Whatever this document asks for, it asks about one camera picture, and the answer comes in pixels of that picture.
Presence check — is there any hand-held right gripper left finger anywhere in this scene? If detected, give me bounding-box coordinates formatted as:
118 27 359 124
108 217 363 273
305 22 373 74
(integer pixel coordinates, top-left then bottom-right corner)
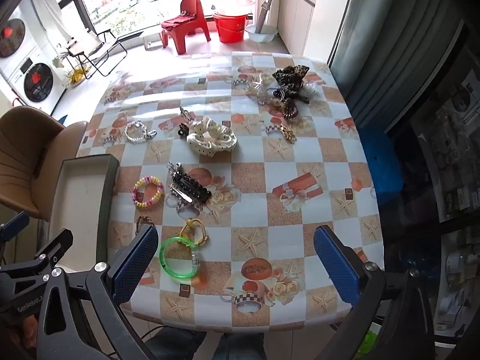
35 225 160 360

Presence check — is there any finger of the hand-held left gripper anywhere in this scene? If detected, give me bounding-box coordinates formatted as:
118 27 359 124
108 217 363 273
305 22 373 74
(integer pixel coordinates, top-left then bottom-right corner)
0 229 74 310
0 211 31 244

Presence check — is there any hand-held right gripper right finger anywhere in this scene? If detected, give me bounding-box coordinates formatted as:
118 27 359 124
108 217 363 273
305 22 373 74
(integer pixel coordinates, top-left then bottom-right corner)
313 225 447 360

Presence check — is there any green plastic bracelet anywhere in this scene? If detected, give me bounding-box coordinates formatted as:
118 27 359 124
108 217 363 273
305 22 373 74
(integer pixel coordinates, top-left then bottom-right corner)
160 235 203 280

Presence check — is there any brown beaded bracelet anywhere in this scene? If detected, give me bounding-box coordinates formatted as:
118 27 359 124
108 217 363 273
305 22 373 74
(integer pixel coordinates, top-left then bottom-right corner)
135 215 156 233

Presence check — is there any grey shallow box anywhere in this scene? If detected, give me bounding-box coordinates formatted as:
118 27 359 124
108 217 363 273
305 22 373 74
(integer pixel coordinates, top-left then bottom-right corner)
56 154 121 272

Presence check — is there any pink yellow spiral hair tie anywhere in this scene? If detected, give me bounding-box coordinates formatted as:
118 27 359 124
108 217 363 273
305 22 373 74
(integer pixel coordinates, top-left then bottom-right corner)
132 175 166 211

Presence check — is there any silver snap hair clip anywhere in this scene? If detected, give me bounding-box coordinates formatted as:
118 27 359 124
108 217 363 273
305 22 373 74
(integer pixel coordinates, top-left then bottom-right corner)
169 183 196 205

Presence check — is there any black rhinestone hair clip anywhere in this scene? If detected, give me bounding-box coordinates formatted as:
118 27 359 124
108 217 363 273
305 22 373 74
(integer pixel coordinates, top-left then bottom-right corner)
175 170 213 205

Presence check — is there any cream polka dot scrunchie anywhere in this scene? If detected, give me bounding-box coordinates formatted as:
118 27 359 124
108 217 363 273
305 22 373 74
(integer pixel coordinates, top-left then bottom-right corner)
186 117 238 157

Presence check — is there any brown leather chair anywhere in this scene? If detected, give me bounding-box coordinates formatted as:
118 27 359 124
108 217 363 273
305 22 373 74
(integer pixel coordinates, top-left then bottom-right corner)
0 107 89 219

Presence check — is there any checkered printed tablecloth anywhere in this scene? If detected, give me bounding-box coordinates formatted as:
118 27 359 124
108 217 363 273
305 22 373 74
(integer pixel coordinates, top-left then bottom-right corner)
75 50 385 331

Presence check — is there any silver rhinestone hair clip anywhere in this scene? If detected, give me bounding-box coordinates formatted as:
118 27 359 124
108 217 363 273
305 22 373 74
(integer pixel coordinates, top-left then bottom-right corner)
166 161 185 181

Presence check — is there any blue plastic stool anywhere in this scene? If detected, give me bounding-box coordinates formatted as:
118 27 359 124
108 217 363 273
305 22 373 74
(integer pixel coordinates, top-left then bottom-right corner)
356 127 404 208

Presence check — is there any white washing machine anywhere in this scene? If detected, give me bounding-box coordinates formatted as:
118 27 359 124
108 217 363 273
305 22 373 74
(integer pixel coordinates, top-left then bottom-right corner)
0 0 44 83
5 49 69 116

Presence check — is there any dark glass cabinet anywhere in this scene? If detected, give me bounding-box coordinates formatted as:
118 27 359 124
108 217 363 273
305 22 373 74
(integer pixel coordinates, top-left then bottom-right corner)
382 22 480 360

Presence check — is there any clear claw clip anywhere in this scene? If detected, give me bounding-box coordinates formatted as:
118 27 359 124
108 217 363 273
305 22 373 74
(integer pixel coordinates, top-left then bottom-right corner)
245 75 271 104

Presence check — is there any folding chair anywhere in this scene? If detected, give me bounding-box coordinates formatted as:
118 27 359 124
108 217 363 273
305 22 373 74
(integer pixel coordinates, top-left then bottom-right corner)
67 28 128 79

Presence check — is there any leopard print scrunchie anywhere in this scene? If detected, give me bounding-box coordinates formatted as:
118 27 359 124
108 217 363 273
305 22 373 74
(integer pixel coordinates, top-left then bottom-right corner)
272 65 311 96

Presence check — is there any white low step stool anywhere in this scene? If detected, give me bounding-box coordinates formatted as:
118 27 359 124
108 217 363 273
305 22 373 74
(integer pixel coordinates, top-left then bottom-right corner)
142 30 164 50

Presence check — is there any grey folding door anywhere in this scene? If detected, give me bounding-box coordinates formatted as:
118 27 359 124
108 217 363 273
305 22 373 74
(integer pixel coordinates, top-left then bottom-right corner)
328 0 464 134

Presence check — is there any white basin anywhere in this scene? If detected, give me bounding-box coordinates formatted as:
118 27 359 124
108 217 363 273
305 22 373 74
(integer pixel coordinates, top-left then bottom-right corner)
245 24 279 43

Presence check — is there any red cloth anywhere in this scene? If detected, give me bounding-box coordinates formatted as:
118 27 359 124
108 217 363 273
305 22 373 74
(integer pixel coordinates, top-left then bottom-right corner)
162 12 194 33

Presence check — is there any red bucket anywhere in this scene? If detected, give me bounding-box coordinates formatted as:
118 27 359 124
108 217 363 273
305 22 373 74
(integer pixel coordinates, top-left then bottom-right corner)
212 13 249 44

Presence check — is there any red plastic chair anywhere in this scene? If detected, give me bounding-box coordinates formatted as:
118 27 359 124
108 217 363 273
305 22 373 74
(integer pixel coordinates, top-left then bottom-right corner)
161 0 212 54

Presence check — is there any white cabinet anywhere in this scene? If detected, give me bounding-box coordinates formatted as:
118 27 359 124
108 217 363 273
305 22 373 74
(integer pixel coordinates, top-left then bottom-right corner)
278 0 320 56

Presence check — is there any grey mop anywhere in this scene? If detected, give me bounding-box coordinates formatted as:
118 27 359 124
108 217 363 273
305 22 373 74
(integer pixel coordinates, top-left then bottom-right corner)
254 0 283 35

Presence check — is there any pink basin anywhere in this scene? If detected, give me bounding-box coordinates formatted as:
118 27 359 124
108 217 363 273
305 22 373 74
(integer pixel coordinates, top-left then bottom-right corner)
215 0 256 18

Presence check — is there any silver bangle bracelet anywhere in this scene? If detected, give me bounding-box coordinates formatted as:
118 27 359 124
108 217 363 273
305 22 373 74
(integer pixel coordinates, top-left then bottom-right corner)
125 119 158 144

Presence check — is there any brown spiral hair tie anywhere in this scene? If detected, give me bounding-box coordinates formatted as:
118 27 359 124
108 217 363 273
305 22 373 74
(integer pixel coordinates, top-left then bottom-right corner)
281 99 300 119

